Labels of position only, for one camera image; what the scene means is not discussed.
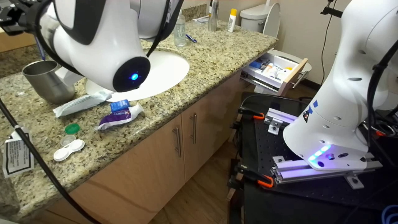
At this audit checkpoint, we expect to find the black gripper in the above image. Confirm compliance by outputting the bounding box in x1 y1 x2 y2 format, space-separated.
0 0 44 35

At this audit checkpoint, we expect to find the small jar green lid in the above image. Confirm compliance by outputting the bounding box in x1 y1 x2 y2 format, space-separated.
59 123 80 147

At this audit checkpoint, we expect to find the small blue packet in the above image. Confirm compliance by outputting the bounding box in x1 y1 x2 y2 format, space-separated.
109 99 130 115

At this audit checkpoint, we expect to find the purple white toothpaste tube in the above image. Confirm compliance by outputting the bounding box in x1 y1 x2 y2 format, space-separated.
93 104 145 134

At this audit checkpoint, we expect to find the white oval sink basin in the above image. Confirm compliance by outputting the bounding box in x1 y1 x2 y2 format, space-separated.
84 52 190 104

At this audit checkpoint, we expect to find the wooden vanity cabinet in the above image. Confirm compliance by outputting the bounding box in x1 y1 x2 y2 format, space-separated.
23 70 250 224

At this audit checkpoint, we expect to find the white bottle yellow cap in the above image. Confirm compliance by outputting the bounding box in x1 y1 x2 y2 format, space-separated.
226 8 238 34

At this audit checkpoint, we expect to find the white toilet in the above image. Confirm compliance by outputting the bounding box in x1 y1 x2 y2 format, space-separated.
238 2 281 39

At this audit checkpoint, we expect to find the blue purple small box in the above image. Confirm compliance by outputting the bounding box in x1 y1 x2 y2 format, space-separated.
248 58 271 71

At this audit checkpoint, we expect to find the orange clamp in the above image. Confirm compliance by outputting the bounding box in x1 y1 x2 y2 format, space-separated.
255 174 276 191
251 111 267 124

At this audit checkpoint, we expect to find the open white vanity drawer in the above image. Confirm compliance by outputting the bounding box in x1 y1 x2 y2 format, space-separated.
240 49 309 98

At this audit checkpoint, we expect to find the black robot cart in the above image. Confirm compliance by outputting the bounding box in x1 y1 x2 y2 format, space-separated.
228 93 398 224

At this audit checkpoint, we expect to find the wood framed wall mirror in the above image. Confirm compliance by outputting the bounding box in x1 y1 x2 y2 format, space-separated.
0 32 37 54

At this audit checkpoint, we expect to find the black power cable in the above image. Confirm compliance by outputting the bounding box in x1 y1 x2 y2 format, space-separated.
0 101 98 224

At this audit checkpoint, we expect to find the white cable tag label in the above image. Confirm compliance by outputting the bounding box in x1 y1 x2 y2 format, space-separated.
1 130 34 180

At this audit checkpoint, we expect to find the metal cabinet door handle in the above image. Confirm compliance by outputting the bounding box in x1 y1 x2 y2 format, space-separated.
171 126 184 159
189 113 199 146

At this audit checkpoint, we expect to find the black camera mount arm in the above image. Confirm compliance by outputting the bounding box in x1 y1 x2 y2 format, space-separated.
319 0 345 20

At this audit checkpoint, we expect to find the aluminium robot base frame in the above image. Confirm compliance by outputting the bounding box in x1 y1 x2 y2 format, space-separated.
265 106 383 192

